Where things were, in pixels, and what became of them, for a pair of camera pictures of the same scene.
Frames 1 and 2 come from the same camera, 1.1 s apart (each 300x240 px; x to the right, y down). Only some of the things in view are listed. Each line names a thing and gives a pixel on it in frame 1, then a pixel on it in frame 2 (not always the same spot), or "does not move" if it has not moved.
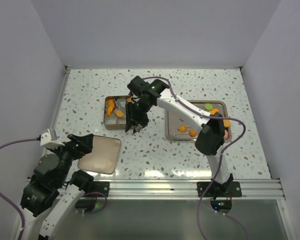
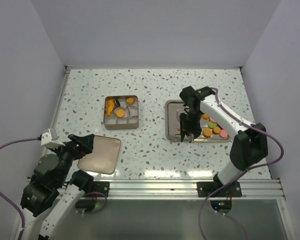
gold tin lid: (103, 156) does not move
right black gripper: (132, 115) -> (194, 130)
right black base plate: (229, 189) does not move
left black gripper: (84, 145) does not move
